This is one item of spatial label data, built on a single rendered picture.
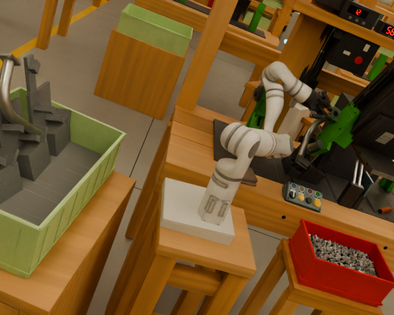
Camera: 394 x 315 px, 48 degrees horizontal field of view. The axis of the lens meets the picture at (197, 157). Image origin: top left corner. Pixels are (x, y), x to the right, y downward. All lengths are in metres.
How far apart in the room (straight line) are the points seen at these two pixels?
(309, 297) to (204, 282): 0.36
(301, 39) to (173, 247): 1.19
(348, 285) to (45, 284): 0.96
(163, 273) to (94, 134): 0.56
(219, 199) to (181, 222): 0.14
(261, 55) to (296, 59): 0.18
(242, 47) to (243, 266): 1.14
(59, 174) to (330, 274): 0.94
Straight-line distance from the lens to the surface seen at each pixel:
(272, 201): 1.74
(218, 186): 1.37
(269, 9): 8.75
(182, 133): 1.93
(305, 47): 2.14
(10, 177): 1.35
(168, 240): 1.37
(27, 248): 1.16
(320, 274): 1.56
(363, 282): 1.63
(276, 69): 1.81
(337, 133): 1.91
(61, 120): 1.57
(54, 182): 1.45
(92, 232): 1.39
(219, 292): 1.49
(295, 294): 1.57
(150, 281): 1.45
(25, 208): 1.33
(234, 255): 1.44
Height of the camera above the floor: 1.70
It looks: 27 degrees down
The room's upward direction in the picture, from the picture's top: 24 degrees clockwise
